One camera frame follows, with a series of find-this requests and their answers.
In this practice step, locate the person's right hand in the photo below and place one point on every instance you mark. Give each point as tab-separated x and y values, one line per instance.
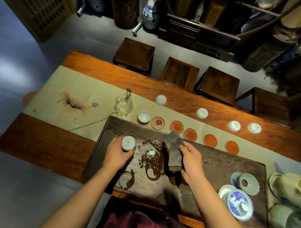
193	164

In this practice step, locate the person's left hand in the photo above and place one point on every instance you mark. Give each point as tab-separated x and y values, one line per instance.
115	156

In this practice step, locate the person's right thumb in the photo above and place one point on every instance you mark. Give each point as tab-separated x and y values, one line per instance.
183	149

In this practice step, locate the person's left thumb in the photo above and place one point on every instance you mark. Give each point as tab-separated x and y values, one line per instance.
129	153

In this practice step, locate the dark grey tea cloth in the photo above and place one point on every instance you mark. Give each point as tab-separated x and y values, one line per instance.
173	150

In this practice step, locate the white teacup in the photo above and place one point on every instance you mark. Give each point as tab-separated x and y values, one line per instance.
234	126
128	142
144	116
202	113
254	128
161	100

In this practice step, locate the person's left forearm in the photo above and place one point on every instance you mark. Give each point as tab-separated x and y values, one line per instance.
82	199

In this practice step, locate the person's right forearm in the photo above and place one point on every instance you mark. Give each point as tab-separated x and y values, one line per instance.
211	204

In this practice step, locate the round red coaster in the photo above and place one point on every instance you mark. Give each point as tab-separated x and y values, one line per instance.
190	135
176	126
157	123
210	141
232	147
138	122

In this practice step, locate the dark carved tea tray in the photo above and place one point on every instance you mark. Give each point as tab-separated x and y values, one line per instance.
218	164

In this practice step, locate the glass pitcher with strainer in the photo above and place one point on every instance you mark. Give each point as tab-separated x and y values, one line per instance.
124	104

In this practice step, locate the blue and white small saucer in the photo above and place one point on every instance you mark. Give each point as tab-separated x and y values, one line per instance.
235	179

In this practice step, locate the person's maroon clothing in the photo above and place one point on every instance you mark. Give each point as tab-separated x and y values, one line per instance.
131	217

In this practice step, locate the dark wooden square stool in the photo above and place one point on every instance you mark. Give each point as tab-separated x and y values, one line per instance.
180	74
268	105
134	55
218	85

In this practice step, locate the beige painted table runner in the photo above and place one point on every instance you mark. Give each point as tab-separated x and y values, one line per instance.
94	89

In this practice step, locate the celadon gaiwan lid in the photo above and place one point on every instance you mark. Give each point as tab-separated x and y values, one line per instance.
250	185

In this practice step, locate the blue and white gaiwan bowl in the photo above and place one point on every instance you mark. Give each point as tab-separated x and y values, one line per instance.
238	204

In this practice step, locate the pale green ceramic vessel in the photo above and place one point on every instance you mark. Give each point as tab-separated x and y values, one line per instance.
287	188

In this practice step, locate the dark carved wooden bench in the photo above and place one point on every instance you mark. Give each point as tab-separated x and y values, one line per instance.
195	37

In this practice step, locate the round orange stool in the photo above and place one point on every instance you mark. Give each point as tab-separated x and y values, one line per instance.
29	98

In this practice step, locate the pale green ceramic bowl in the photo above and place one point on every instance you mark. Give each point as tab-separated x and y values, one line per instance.
283	216

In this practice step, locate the large dark ceramic jar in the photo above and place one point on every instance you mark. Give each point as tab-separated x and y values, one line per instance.
265	51

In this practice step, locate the blue and white porcelain vase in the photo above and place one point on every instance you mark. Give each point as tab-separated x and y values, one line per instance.
151	15

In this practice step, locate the dark cylindrical wooden stand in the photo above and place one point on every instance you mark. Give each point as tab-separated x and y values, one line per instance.
125	14

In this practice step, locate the wooden lattice cabinet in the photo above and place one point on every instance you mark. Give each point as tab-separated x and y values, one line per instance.
42	17

